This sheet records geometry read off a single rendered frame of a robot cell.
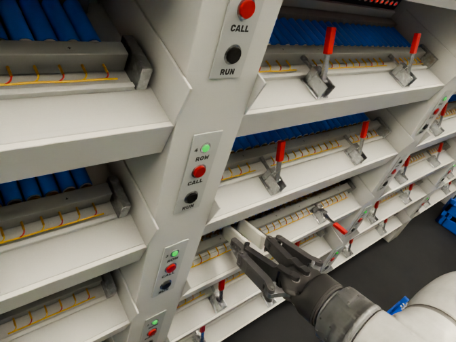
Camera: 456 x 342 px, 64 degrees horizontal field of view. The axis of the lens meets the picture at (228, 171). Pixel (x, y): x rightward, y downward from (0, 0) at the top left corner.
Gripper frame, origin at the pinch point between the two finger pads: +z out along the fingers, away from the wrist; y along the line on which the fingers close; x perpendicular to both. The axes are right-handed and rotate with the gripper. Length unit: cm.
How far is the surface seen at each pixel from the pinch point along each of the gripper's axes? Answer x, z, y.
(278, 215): 3.5, 5.0, -15.9
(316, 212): 5.8, 3.4, -28.7
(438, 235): 59, 4, -154
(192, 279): 8.0, 1.9, 9.3
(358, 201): 7.4, 2.7, -47.4
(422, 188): 25, 10, -117
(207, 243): 3.5, 4.8, 4.1
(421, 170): 7, 4, -90
